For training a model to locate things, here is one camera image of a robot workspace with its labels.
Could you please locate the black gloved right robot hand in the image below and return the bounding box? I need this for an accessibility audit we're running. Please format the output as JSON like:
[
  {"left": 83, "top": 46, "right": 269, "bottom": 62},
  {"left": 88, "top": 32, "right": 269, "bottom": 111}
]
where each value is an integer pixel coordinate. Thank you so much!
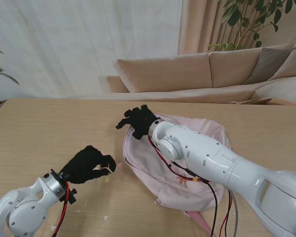
[{"left": 115, "top": 104, "right": 162, "bottom": 140}]

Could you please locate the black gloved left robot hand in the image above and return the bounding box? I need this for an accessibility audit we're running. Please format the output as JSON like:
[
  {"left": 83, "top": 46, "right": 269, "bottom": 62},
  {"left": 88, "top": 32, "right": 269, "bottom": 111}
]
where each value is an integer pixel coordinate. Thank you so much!
[{"left": 59, "top": 145, "right": 117, "bottom": 185}]

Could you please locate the yellow zipper pull cord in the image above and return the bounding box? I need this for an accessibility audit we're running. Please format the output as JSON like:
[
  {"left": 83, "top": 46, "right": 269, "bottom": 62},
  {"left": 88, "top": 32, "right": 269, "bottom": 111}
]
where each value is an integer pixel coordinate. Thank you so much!
[{"left": 92, "top": 161, "right": 123, "bottom": 178}]

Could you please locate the pale pink backpack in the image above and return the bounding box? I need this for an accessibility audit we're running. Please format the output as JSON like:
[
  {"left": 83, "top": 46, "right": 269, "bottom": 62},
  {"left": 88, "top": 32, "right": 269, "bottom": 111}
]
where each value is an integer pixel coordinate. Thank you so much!
[{"left": 122, "top": 113, "right": 232, "bottom": 212}]

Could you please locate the beige sofa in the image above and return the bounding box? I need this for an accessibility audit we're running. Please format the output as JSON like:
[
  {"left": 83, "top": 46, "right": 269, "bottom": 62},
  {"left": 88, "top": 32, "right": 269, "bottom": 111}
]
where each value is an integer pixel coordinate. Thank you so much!
[{"left": 106, "top": 43, "right": 296, "bottom": 109}]

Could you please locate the white sheer curtain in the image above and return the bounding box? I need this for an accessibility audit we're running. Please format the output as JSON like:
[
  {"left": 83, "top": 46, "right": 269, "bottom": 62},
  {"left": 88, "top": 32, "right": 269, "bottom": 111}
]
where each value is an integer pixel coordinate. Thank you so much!
[{"left": 0, "top": 0, "right": 183, "bottom": 98}]

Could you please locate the beige pleated curtain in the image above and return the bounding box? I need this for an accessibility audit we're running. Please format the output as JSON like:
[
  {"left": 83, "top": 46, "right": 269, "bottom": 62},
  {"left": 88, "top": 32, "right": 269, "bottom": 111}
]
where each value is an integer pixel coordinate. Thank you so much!
[{"left": 177, "top": 0, "right": 296, "bottom": 56}]

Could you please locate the brown cardboard piece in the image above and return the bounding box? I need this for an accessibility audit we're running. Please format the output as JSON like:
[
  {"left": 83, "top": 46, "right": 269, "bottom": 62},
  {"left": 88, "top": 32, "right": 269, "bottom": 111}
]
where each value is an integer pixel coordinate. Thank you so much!
[{"left": 228, "top": 97, "right": 273, "bottom": 106}]

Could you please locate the small green houseplant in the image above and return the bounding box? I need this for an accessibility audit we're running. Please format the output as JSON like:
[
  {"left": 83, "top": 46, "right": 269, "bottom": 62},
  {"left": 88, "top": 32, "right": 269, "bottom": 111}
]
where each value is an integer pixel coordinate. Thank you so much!
[{"left": 0, "top": 45, "right": 20, "bottom": 108}]

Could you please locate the grey sofa cushion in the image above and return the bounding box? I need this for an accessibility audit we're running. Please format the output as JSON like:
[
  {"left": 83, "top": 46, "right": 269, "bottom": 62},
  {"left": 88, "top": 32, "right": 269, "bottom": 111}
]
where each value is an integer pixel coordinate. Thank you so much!
[{"left": 245, "top": 46, "right": 296, "bottom": 84}]

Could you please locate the tall green leafy plant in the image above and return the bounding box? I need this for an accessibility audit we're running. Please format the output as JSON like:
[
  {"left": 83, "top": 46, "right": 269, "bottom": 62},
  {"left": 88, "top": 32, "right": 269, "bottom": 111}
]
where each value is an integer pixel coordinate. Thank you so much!
[{"left": 207, "top": 0, "right": 296, "bottom": 52}]

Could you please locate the white sofa cushion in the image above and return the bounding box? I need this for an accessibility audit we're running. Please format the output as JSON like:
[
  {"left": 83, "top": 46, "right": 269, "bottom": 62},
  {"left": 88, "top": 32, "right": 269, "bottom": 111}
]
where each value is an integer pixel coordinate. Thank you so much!
[{"left": 254, "top": 76, "right": 296, "bottom": 109}]

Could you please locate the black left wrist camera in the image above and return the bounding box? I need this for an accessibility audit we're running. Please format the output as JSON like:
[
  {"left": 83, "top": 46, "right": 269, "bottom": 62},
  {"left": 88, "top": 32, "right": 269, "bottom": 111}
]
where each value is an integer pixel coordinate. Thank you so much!
[{"left": 65, "top": 188, "right": 78, "bottom": 205}]

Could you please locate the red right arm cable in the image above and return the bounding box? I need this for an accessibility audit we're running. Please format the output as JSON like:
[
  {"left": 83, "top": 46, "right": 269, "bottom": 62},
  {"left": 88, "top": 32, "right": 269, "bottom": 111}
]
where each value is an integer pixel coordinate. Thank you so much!
[{"left": 148, "top": 134, "right": 232, "bottom": 237}]

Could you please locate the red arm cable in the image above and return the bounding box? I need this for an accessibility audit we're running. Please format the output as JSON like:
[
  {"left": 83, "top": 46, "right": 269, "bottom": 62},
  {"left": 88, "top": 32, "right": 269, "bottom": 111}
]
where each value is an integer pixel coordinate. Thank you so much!
[
  {"left": 50, "top": 181, "right": 70, "bottom": 237},
  {"left": 148, "top": 134, "right": 232, "bottom": 237}
]

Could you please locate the red left arm cable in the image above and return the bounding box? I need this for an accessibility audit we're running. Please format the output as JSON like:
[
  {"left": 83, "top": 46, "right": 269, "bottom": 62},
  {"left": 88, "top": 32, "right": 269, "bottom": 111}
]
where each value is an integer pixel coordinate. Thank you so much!
[{"left": 50, "top": 181, "right": 70, "bottom": 237}]

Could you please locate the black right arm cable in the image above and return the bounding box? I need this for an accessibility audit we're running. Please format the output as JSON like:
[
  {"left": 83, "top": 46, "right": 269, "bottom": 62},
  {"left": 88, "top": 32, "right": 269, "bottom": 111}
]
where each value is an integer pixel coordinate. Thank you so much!
[{"left": 167, "top": 161, "right": 218, "bottom": 237}]

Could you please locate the pink flat strap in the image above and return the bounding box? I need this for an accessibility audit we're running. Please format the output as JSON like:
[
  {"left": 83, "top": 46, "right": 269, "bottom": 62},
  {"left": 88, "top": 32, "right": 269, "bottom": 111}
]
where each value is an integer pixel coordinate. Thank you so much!
[{"left": 182, "top": 210, "right": 212, "bottom": 234}]

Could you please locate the grey right arm cable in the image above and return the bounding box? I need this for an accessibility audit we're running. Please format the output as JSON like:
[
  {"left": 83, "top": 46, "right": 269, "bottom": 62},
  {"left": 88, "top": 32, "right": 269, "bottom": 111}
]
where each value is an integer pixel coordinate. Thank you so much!
[{"left": 230, "top": 192, "right": 239, "bottom": 237}]

